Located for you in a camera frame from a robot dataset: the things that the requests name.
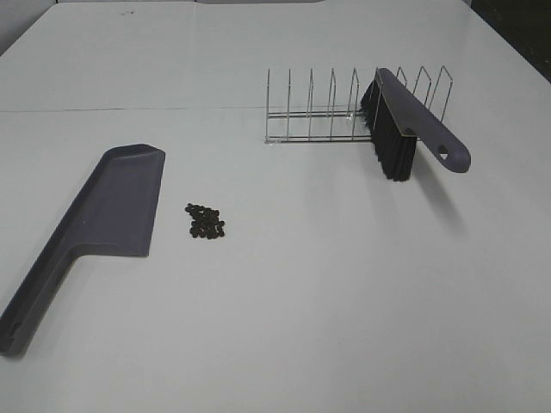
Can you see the chrome wire dish rack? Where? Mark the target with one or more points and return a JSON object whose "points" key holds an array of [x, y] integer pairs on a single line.
{"points": [[315, 112]]}

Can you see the pile of coffee beans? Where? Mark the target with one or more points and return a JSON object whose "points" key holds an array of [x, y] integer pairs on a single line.
{"points": [[205, 222]]}

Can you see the grey plastic dustpan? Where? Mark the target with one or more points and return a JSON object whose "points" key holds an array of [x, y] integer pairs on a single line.
{"points": [[113, 214]]}

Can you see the grey brush black bristles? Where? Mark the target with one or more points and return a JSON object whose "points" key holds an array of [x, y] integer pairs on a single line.
{"points": [[397, 120]]}

